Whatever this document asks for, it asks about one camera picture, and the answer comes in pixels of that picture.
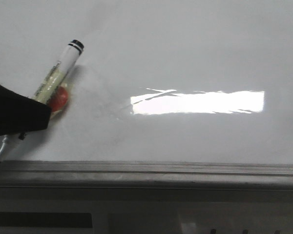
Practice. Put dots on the grey aluminium whiteboard frame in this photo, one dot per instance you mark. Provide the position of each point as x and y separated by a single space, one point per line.
146 174

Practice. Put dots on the white black whiteboard marker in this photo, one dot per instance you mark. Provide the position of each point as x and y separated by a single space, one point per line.
46 90

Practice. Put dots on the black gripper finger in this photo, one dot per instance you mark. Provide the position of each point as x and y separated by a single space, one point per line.
21 114

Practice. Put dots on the red round magnet taped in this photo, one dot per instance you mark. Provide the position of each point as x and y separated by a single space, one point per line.
58 101

